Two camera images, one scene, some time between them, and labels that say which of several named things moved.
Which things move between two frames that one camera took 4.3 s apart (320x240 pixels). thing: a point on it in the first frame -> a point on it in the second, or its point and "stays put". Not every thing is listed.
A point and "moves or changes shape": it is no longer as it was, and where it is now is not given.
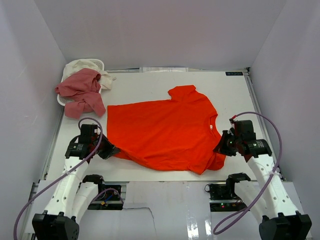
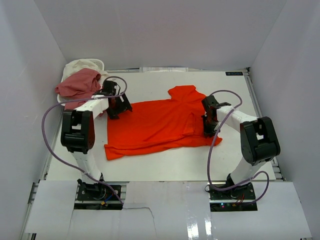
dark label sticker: (234, 73) stays put
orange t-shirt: (173, 135) moves or changes shape
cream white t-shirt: (75, 66) stays put
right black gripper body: (228, 146) -> (209, 126)
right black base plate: (222, 199) stays put
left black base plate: (108, 200) stays put
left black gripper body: (104, 148) -> (119, 107)
